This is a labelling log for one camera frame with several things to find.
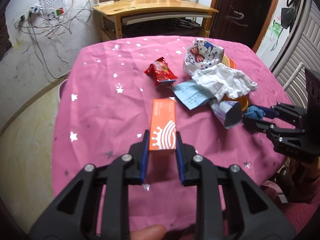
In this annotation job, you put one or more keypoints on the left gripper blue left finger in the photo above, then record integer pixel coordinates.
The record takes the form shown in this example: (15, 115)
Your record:
(144, 160)

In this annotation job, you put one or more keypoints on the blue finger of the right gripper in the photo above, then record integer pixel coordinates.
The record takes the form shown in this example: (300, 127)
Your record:
(269, 112)
(254, 125)

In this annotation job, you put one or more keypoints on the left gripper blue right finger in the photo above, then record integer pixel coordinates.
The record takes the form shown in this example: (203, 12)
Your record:
(179, 158)

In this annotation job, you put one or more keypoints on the blue yarn ball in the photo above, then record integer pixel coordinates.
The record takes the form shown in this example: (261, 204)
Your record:
(254, 112)

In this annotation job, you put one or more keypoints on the orange carton box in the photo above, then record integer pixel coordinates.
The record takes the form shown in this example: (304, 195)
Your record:
(163, 127)

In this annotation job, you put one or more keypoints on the silver purple wrapper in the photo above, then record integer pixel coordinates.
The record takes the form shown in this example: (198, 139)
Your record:
(229, 113)

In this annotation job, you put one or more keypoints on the orange plastic lid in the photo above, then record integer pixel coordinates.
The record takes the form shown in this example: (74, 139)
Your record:
(243, 100)

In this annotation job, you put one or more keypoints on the white tissue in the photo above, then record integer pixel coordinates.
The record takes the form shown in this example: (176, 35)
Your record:
(221, 80)

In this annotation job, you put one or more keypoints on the light blue paper receipt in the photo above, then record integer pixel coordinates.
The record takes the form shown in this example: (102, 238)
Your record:
(191, 94)

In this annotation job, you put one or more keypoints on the beige woven item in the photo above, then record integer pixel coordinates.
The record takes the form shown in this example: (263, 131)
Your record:
(228, 62)

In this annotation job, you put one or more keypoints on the red snack wrapper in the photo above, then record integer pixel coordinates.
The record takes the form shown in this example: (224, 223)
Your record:
(161, 73)

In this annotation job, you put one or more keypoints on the cartoon printed white bag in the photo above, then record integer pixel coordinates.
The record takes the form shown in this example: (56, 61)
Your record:
(202, 54)

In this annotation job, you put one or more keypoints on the person's left hand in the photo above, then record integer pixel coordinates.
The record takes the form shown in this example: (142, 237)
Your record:
(154, 232)

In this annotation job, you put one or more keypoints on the white metal chair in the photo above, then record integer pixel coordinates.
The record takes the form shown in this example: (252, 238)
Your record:
(292, 79)

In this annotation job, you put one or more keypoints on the black hanging bag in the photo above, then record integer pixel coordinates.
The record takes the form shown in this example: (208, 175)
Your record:
(287, 18)

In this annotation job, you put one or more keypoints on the dark brown door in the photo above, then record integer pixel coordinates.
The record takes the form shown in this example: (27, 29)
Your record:
(240, 20)

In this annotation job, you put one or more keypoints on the wooden desk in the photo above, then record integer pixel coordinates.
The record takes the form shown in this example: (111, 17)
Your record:
(134, 18)

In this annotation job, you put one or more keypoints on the white power strip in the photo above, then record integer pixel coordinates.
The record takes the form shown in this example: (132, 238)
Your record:
(32, 10)

